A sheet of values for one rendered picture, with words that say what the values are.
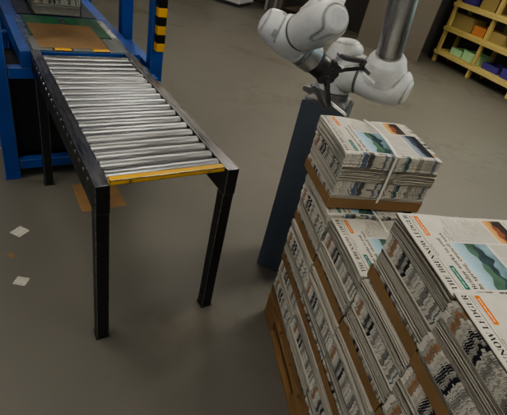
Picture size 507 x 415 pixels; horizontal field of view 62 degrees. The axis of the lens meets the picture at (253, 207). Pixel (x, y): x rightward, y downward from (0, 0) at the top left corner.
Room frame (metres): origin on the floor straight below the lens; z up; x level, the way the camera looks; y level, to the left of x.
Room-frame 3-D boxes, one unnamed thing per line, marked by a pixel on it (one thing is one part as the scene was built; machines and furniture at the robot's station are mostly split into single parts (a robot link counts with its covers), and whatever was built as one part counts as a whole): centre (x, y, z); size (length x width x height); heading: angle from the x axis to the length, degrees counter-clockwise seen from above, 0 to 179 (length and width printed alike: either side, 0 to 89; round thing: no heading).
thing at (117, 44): (2.60, 1.36, 0.75); 0.70 x 0.65 x 0.10; 39
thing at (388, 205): (1.50, -0.49, 0.86); 0.29 x 0.16 x 0.04; 18
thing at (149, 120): (1.65, 0.60, 0.77); 0.47 x 0.05 x 0.05; 129
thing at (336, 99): (1.91, -0.20, 1.03); 0.22 x 0.18 x 0.06; 74
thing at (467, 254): (0.87, -0.58, 1.06); 0.37 x 0.29 x 0.01; 107
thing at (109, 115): (1.70, 0.64, 0.77); 0.47 x 0.05 x 0.05; 129
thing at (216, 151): (1.96, 0.53, 0.74); 1.34 x 0.05 x 0.12; 39
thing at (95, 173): (1.64, 0.92, 0.74); 1.34 x 0.05 x 0.12; 39
